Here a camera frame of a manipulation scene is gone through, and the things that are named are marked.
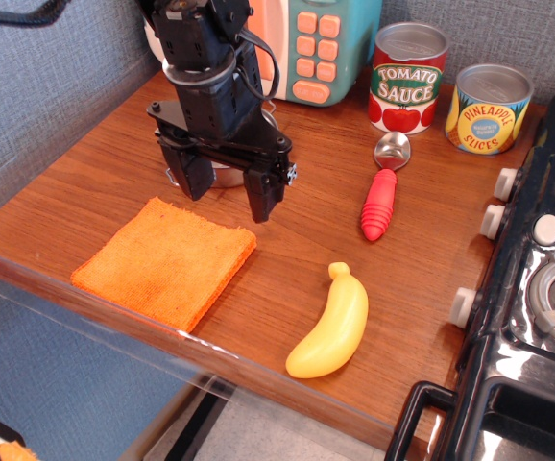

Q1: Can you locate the pineapple slices can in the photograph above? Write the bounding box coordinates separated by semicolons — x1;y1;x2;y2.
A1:
445;63;534;155

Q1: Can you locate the orange towel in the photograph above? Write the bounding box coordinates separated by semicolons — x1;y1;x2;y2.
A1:
71;197;256;333

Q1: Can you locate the tomato sauce can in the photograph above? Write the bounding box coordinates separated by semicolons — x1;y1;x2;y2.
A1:
368;22;449;134

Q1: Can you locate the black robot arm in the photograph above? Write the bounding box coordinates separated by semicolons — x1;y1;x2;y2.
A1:
139;1;297;223

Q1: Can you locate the orange object bottom left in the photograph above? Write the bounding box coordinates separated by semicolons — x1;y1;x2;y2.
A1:
0;434;38;461

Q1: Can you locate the red handled metal spoon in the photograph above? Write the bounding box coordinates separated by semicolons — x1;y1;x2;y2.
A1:
360;132;411;241

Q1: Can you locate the clear acrylic table guard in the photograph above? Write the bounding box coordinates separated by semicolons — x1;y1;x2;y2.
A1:
0;258;393;460

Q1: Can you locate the small steel pot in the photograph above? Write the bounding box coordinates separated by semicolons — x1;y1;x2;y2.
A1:
160;101;278;188

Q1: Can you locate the teal toy microwave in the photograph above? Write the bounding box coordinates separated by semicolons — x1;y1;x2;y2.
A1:
145;1;382;107

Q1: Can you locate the black toy stove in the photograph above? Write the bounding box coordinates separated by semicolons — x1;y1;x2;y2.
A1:
386;96;555;460

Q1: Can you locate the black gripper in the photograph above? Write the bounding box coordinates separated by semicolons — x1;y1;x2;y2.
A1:
147;76;298;223

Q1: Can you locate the yellow toy banana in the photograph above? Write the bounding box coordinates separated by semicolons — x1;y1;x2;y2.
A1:
285;262;369;379

